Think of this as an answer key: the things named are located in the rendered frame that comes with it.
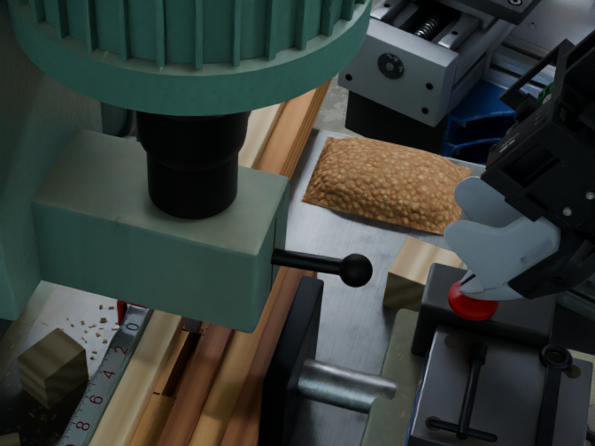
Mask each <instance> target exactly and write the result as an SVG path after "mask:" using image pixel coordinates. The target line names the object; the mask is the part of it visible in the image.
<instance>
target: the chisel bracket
mask: <svg viewBox="0 0 595 446"><path fill-rule="evenodd" d="M289 199H290V179H289V178H288V177H286V176H283V175H280V174H275V173H269V172H264V171H260V170H257V169H253V168H249V167H245V166H241V165H239V166H238V178H237V194H236V198H235V200H234V202H233V203H232V204H231V205H230V206H229V207H228V208H227V209H226V210H225V211H222V212H221V213H219V214H216V215H214V216H211V217H209V218H204V219H181V218H176V217H174V216H171V215H169V214H167V213H164V212H163V211H161V210H160V209H159V208H158V207H157V206H156V205H155V204H154V203H153V202H152V201H151V198H150V196H149V192H148V173H147V152H146V151H145V150H144V149H143V146H142V144H141V143H140V142H136V141H131V140H128V139H124V138H119V137H116V136H112V135H105V134H101V133H98V132H93V131H89V130H86V129H81V128H78V129H77V130H76V131H75V133H74V134H73V137H72V138H71V140H70V141H69V143H68V144H67V145H66V147H65V148H64V150H63V151H62V153H61V154H60V156H59V157H58V159H57V161H56V162H55V164H54V165H53V167H52V168H51V169H50V171H49V172H48V174H47V176H46V177H45V179H44V180H43V182H42V184H41V185H40V187H39V188H38V189H37V190H36V192H35V194H34V195H33V198H32V200H31V210H32V216H33V222H34V228H35V239H36V246H37V251H38V257H39V264H40V270H41V276H42V281H47V282H51V283H55V284H58V285H62V286H66V287H69V288H75V289H79V290H82V291H86V292H89V293H93V294H97V295H100V296H107V297H110V298H113V299H117V300H120V301H124V302H128V303H131V304H138V305H141V306H145V307H149V308H152V309H155V310H159V311H165V312H169V313H172V314H176V315H180V316H183V317H187V318H190V319H196V320H200V321H203V322H207V323H211V324H214V325H218V326H222V327H228V328H231V329H235V330H238V331H242V332H245V333H252V332H253V331H254V330H255V329H256V327H257V325H258V323H259V319H260V316H261V314H262V312H263V310H264V307H265V305H266V302H267V299H268V297H269V294H270V292H271V291H272V287H273V285H274V281H275V278H276V276H277V274H278V272H279V269H280V267H281V266H280V265H271V258H272V254H273V252H274V248H277V249H282V250H285V244H286V233H287V222H288V210H289Z"/></svg>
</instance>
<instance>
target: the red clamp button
mask: <svg viewBox="0 0 595 446"><path fill-rule="evenodd" d="M460 282H461V281H457V282H455V283H454V284H453V285H452V286H451V288H450V290H449V294H448V304H449V305H450V307H451V309H452V310H453V311H454V312H455V313H456V314H458V315H459V316H461V317H462V318H464V319H470V320H484V319H488V318H490V317H491V316H492V315H493V314H494V313H495V312H496V310H497V308H498V301H488V300H478V299H474V298H470V297H467V296H465V295H463V294H462V293H460V292H459V289H460V285H461V284H460Z"/></svg>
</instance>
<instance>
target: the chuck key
mask: <svg viewBox="0 0 595 446"><path fill-rule="evenodd" d="M487 351H488V347H487V346H486V345H485V344H484V343H481V342H475V343H473V344H472V345H471V348H470V352H469V357H468V361H469V363H470V364H471V365H470V368H469V373H468V377H467V386H466V390H465V394H464V398H463V403H462V407H461V412H460V420H459V424H454V423H452V422H448V421H444V420H441V419H434V418H431V419H429V425H430V426H431V427H435V428H439V429H443V430H446V431H449V432H453V433H456V437H457V438H458V439H460V440H466V439H467V438H468V436H469V437H473V438H476V439H480V440H484V441H486V442H496V441H497V440H498V437H497V436H496V435H495V434H493V433H489V432H485V431H482V430H478V429H474V428H472V427H469V425H470V420H471V415H472V410H473V406H474V401H475V393H476V389H477V384H478V380H479V375H480V371H481V366H482V365H484V364H485V361H486V356H487Z"/></svg>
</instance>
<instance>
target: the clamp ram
mask: <svg viewBox="0 0 595 446"><path fill-rule="evenodd" d="M323 288H324V281H323V280H321V279H317V278H314V277H310V276H306V275H303V276H302V278H301V280H300V282H299V284H298V287H297V291H296V294H295V296H294V298H293V301H292V304H291V306H290V310H289V312H288V315H287V318H286V320H285V322H284V325H283V327H282V331H281V334H280V336H279V339H278V342H277V344H276V346H275V349H274V353H273V356H272V357H271V360H270V363H269V365H268V368H267V371H266V374H265V377H264V380H263V381H262V393H261V406H260V420H259V446H288V444H289V441H290V437H291V434H292V431H293V428H294V426H295V424H296V421H297V418H298V414H299V411H300V408H301V405H302V403H303V400H304V398H306V399H310V400H313V401H316V402H320V403H324V404H329V405H333V406H336V407H340V408H344V409H346V410H350V411H356V412H360V413H364V414H366V415H368V414H369V410H370V407H371V403H372V402H373V401H374V399H375V398H377V397H382V398H386V399H390V400H392V398H394V396H395V393H396V389H397V385H398V384H396V383H397V382H396V381H392V380H388V379H384V378H383V377H380V376H377V375H373V374H370V373H363V372H360V371H356V370H353V369H350V368H346V367H342V366H339V365H332V364H329V363H325V362H322V361H319V360H315V355H316V347H317V340H318V332H319V324H320V317H321V303H322V295H323Z"/></svg>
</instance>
